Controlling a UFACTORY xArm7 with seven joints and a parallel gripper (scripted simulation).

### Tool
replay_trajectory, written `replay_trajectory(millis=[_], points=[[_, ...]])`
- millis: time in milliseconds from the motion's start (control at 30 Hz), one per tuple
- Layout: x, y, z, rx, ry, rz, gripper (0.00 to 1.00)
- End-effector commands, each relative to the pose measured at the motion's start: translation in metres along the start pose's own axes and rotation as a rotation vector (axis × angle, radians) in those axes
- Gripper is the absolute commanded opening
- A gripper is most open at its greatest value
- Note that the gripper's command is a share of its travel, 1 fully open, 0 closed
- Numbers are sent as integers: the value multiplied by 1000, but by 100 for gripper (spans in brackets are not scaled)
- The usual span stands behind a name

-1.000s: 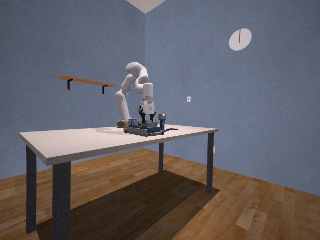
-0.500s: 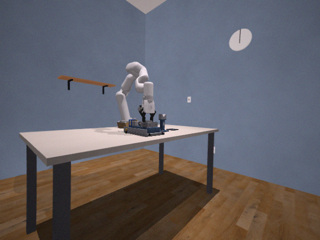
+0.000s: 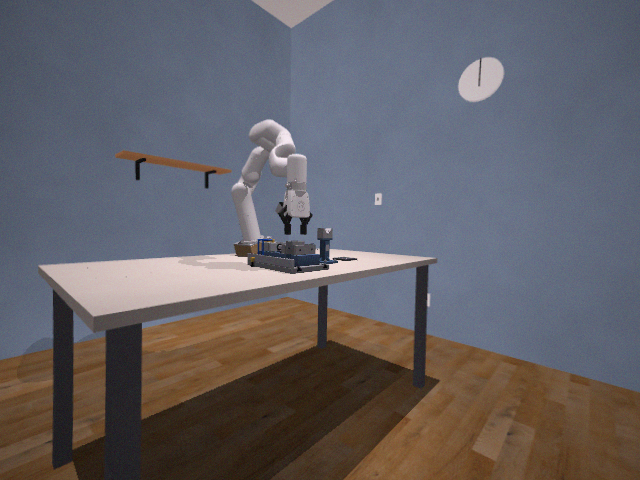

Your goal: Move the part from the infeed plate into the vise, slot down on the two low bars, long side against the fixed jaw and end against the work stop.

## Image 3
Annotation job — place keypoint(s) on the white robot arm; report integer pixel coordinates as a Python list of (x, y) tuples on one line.
[(283, 162)]

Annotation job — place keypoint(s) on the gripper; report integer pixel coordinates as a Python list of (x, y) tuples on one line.
[(296, 205)]

